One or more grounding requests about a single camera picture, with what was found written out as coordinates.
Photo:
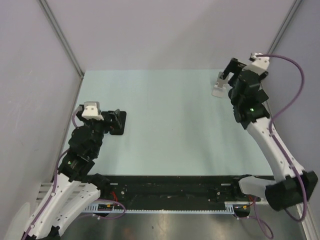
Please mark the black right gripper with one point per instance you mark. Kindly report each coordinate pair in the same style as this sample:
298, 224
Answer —
238, 67

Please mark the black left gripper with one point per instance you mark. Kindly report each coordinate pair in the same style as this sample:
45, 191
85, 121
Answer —
115, 122

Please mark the black phone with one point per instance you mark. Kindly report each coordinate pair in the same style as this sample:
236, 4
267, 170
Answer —
118, 121

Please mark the white phone stand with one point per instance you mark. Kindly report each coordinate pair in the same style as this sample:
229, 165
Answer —
221, 86

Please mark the black phone stand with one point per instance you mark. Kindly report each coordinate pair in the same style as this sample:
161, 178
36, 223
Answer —
262, 96

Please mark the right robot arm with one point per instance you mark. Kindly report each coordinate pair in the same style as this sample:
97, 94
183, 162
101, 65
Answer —
292, 184

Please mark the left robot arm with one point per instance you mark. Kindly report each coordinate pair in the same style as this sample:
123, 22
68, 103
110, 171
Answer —
72, 189

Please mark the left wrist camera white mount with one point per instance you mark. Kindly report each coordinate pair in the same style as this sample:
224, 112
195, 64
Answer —
91, 111

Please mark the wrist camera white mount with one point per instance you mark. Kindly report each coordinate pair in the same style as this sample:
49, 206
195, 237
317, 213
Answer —
259, 64
91, 111

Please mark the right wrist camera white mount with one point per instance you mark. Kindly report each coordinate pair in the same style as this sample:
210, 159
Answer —
259, 64

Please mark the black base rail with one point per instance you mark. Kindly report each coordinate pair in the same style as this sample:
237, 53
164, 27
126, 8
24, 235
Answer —
171, 192

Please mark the right aluminium frame post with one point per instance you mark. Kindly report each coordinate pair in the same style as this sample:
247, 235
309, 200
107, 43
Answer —
284, 25

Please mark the aluminium frame post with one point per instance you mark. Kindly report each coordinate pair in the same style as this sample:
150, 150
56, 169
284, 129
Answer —
50, 16
284, 25

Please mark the left aluminium frame post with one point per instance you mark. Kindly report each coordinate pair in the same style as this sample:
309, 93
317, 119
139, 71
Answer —
50, 16

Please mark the white slotted cable duct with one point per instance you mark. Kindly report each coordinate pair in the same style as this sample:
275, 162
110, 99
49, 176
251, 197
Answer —
107, 208

